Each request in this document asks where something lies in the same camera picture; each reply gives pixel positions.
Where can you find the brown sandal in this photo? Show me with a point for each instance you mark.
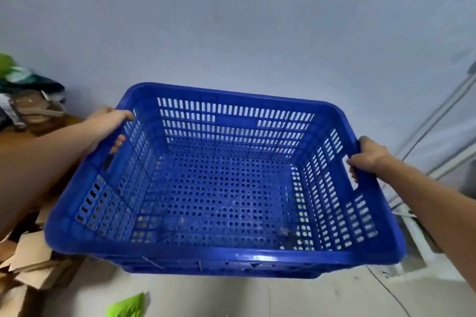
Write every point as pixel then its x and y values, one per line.
pixel 35 107

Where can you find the person's right hand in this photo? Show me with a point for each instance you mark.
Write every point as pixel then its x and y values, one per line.
pixel 370 157

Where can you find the person's right forearm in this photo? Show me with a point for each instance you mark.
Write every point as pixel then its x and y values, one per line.
pixel 431 212

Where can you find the person's left hand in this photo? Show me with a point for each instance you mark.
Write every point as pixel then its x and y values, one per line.
pixel 102 125

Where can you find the person's left forearm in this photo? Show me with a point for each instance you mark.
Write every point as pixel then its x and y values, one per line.
pixel 39 170

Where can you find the person's left thumb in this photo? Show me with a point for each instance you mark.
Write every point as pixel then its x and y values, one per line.
pixel 121 116

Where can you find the blue perforated plastic crate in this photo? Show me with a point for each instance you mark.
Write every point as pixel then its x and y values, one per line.
pixel 223 194

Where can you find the person's right thumb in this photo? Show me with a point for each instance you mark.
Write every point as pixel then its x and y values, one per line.
pixel 356 160

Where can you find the pile of cardboard pieces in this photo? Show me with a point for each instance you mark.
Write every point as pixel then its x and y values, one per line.
pixel 29 261

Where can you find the pile of clothes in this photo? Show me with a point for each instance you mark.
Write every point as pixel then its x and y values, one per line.
pixel 22 84

